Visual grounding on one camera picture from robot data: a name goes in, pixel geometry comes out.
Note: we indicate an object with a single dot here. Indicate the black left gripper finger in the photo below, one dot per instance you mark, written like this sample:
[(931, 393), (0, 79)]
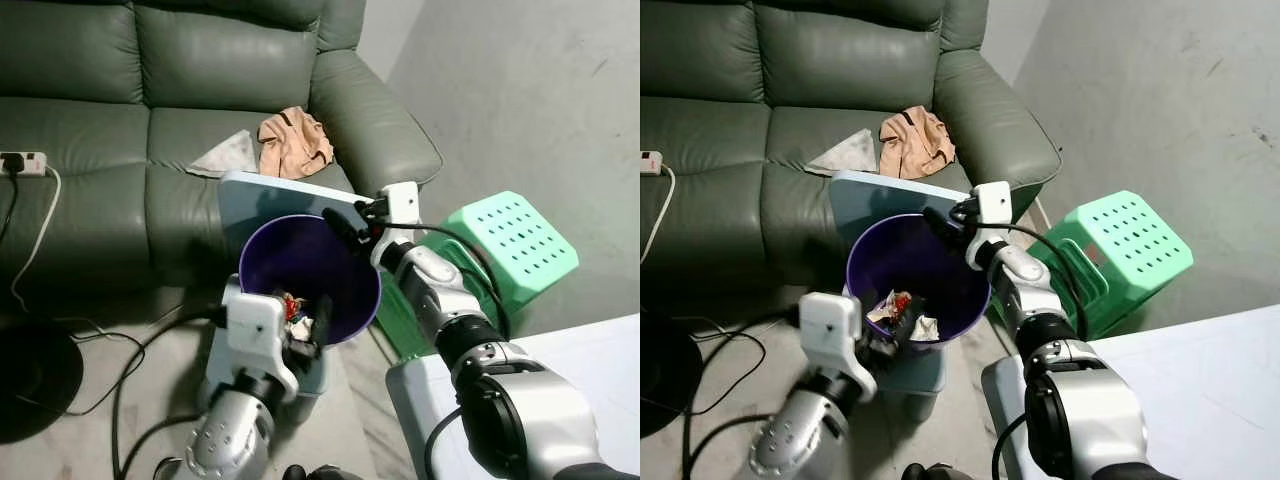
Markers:
[(874, 325), (296, 328), (324, 320), (905, 325)]

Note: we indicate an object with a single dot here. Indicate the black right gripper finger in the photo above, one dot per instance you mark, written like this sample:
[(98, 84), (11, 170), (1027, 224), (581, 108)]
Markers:
[(950, 240), (338, 219), (352, 240), (936, 217)]

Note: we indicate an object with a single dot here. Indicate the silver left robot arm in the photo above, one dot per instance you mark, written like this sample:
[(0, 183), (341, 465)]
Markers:
[(800, 440), (225, 435)]

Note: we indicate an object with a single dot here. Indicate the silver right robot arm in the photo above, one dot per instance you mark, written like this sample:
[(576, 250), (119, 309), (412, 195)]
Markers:
[(530, 400), (1095, 410)]

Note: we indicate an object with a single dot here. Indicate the purple plastic rubbish bin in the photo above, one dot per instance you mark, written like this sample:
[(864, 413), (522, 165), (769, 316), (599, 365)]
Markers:
[(905, 258), (300, 258)]

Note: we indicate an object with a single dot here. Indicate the white crumpled paper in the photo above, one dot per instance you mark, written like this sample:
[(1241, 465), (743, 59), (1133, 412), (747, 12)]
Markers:
[(300, 326), (924, 328)]

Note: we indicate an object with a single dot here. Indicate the red white crumpled wrapper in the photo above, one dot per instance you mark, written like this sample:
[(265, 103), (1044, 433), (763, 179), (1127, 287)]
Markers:
[(890, 305), (288, 304)]

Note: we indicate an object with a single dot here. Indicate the beige crumpled cloth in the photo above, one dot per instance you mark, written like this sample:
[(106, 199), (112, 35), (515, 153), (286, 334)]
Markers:
[(915, 145), (295, 145)]

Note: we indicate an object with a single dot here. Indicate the white grey folded cloth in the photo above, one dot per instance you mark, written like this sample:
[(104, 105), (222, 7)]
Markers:
[(235, 155), (852, 153)]

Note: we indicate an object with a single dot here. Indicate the green perforated plastic stool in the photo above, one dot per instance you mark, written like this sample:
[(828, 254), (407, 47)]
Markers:
[(510, 240), (1130, 240)]

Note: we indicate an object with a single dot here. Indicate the black round stand base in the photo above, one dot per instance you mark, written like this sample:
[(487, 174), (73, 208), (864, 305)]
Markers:
[(35, 380), (665, 375)]

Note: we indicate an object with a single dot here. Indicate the green leather sofa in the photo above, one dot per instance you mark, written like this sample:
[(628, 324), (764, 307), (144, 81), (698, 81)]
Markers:
[(100, 60), (720, 60)]

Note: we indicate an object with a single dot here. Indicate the white table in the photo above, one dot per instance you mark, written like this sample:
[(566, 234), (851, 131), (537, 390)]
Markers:
[(1220, 390), (590, 380)]

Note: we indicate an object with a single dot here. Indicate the white power strip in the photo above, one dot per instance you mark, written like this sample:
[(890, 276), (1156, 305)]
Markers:
[(27, 163), (650, 162)]

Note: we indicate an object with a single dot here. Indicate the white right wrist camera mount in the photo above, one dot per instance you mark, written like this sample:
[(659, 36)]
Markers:
[(993, 203), (402, 203)]

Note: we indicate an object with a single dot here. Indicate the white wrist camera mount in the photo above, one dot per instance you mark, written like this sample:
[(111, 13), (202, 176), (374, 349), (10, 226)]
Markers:
[(993, 203), (835, 335), (255, 330), (402, 203)]

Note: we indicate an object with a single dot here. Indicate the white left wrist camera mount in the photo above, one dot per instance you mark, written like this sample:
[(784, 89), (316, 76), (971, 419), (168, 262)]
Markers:
[(255, 330), (835, 335)]

